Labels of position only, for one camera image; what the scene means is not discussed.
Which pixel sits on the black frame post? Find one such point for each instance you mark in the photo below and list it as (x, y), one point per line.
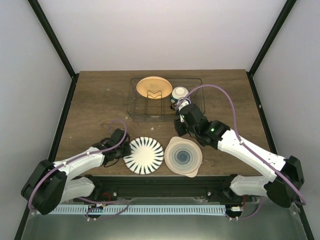
(279, 22)
(41, 16)

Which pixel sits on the cream and teal bowl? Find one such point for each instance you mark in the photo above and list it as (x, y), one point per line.
(178, 93)

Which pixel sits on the clear plastic lidded bowl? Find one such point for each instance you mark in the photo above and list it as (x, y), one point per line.
(183, 157)

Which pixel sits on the black wire dish rack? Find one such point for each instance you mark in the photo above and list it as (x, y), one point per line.
(142, 108)

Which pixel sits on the light blue slotted cable duct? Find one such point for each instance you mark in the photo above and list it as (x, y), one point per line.
(202, 210)

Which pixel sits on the white blue striped plate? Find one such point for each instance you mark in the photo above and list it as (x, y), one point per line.
(147, 155)

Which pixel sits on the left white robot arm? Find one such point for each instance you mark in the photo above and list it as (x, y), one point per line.
(52, 183)

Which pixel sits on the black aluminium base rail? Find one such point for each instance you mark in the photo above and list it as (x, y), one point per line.
(212, 188)

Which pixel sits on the dark blue mug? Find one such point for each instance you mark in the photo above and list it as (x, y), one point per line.
(175, 107)

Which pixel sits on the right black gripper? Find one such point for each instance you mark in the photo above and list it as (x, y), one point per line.
(179, 131)

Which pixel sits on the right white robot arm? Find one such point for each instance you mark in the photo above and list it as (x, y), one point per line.
(280, 178)

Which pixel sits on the orange plastic plate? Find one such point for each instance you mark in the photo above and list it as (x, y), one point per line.
(154, 87)

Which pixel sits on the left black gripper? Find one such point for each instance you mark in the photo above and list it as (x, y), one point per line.
(128, 152)

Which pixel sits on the right black frame post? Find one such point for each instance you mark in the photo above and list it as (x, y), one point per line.
(279, 22)

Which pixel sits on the left black frame post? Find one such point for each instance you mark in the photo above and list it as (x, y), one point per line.
(41, 16)

